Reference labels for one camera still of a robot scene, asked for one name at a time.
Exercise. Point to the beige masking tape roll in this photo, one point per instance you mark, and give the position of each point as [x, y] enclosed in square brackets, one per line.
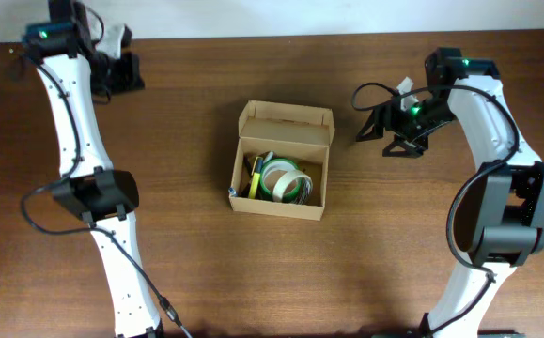
[294, 180]

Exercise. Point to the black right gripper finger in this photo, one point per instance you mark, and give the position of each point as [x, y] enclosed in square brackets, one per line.
[401, 148]
[374, 127]

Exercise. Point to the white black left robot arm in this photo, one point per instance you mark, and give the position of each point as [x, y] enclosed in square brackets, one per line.
[79, 70]

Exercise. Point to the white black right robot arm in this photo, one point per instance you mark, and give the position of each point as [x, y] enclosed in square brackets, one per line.
[496, 220]

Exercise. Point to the black ballpoint pen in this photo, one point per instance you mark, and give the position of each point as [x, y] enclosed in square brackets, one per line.
[248, 166]

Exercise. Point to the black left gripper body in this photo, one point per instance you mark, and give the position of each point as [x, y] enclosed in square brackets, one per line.
[124, 75]

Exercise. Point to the green tape roll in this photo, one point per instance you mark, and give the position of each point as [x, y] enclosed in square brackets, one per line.
[271, 172]

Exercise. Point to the brown cardboard box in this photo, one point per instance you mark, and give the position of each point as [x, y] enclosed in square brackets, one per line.
[298, 133]

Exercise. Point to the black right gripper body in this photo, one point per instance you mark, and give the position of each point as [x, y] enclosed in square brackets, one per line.
[395, 124]

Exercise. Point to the yellow highlighter marker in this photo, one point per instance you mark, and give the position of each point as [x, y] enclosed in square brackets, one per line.
[256, 175]

